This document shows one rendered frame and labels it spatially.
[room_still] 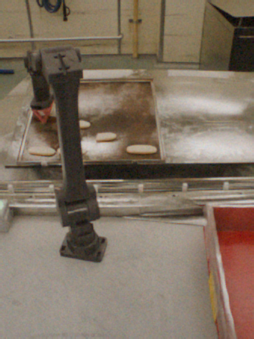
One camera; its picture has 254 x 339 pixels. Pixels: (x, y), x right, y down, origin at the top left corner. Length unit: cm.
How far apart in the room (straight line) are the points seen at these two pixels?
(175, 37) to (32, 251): 378
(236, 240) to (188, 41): 368
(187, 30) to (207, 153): 334
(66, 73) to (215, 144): 72
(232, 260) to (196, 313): 20
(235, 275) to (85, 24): 411
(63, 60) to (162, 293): 60
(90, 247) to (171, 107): 72
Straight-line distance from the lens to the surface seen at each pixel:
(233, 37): 280
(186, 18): 452
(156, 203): 113
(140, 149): 128
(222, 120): 147
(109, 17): 475
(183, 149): 131
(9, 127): 167
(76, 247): 100
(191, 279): 100
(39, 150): 131
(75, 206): 95
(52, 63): 82
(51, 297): 97
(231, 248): 109
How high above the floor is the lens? 160
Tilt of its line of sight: 35 degrees down
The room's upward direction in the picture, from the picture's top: straight up
